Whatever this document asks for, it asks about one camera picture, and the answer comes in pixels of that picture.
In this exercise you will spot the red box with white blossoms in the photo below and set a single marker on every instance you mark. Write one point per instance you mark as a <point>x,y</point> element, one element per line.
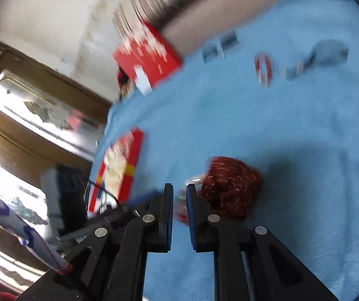
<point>148,53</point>

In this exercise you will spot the mauve sofa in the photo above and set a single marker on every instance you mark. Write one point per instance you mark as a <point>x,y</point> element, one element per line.
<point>217,15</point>

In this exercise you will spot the striped floral sofa cushion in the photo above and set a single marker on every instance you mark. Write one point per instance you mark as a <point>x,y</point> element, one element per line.
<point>154,0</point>

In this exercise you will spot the wooden door frame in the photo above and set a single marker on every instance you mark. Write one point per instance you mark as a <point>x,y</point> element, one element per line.
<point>22,61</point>

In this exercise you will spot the red plaid scrunchie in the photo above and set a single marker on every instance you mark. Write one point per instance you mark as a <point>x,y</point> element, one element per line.
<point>264,69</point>

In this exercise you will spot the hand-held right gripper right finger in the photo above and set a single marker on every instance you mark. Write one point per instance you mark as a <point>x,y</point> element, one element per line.
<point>192,222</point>

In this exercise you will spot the light blue blanket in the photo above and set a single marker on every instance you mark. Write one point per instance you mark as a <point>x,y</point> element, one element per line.
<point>229,125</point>

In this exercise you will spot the red yellow box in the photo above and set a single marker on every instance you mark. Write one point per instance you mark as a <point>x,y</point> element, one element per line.
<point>129,163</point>

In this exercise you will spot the navy striped ribbon hair bow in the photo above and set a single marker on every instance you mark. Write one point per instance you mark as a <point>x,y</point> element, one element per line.
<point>212,51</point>

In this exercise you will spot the white paper tag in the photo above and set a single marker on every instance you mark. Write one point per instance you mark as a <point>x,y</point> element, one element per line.
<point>143,81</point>

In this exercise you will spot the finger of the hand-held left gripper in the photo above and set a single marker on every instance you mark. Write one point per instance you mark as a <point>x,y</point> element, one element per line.
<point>142,198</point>

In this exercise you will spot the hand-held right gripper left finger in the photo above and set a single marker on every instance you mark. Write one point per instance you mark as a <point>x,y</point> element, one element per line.
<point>168,222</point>

